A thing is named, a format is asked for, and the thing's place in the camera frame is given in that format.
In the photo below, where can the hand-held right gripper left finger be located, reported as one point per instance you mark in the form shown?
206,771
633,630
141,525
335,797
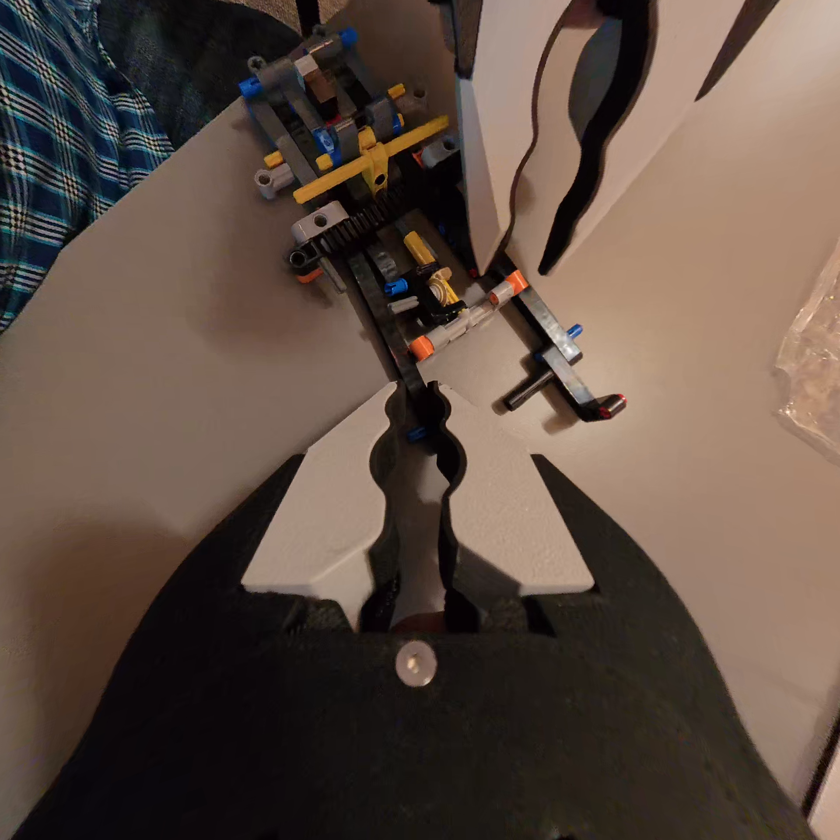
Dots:
315,525

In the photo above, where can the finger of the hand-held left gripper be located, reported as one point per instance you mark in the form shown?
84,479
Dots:
499,118
656,79

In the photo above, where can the black lego technic assembly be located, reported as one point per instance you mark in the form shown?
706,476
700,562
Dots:
367,157

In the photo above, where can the clear plastic bag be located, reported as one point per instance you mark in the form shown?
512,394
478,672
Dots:
817,354

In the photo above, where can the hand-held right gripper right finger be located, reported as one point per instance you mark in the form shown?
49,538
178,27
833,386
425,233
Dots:
512,525

